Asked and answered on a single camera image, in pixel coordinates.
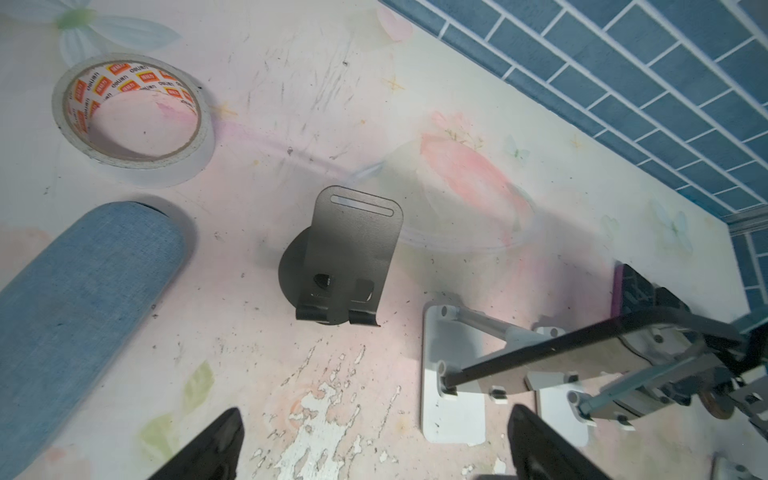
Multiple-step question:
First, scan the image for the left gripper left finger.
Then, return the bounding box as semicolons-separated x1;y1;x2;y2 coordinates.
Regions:
149;407;245;480

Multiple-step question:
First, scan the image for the phone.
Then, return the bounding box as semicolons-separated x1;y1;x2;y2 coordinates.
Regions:
1;201;188;479
610;262;660;317
440;307;745;395

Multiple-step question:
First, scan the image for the round black phone stand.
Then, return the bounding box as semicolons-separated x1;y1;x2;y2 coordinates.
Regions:
278;185;403;327

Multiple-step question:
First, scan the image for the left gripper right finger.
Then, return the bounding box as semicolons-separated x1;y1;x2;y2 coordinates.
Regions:
507;404;610;480

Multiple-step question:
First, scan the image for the roll of tape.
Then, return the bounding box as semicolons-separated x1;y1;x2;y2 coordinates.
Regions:
51;54;215;188

